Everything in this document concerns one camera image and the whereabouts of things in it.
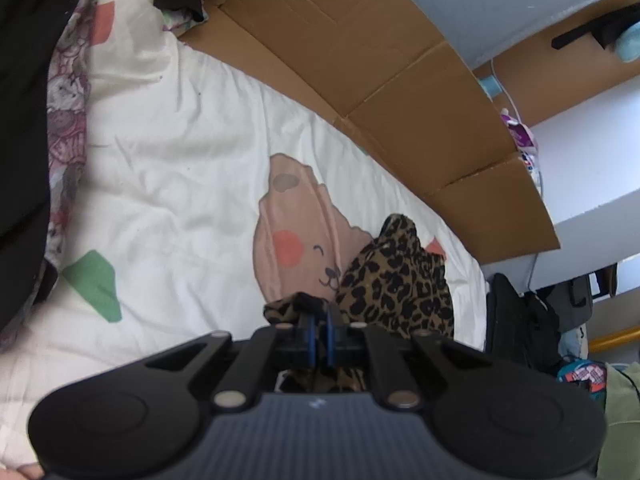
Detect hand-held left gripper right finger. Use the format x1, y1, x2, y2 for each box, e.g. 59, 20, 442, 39
325, 312, 493, 411

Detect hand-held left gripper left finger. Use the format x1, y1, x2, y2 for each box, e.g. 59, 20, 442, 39
144, 314, 317, 411

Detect leopard print pants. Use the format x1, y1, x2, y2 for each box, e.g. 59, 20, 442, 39
263, 214, 456, 393

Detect black folded clothes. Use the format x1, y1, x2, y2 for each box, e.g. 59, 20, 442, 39
485, 272, 563, 376

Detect bear print blanket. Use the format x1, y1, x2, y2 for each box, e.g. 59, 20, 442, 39
0, 0, 488, 471

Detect teal printed bag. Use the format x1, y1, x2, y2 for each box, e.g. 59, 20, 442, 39
556, 357, 608, 396

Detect large cardboard sheet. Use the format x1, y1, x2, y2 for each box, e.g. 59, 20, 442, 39
177, 0, 561, 263

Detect green cloth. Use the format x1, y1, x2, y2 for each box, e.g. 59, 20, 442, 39
597, 360, 640, 480

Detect pink floral cloth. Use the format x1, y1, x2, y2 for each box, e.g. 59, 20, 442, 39
45, 0, 101, 271

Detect tall cardboard panel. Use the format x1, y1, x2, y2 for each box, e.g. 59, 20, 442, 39
472, 0, 640, 128

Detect pastel printed cloth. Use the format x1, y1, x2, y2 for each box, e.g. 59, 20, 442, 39
162, 7, 206, 33

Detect black garment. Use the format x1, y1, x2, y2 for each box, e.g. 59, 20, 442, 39
0, 0, 83, 331

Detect grey wrapped mattress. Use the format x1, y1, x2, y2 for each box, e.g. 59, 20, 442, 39
370, 0, 631, 68

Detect black hanging cloth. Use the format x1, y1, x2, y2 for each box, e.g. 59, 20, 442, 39
551, 5, 640, 52

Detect teal hanging item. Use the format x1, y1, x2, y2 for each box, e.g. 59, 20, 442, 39
614, 25, 640, 63

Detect yellow rail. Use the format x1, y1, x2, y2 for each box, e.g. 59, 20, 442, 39
587, 325, 640, 356

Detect white cable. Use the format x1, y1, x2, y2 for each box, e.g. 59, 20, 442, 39
490, 57, 543, 196

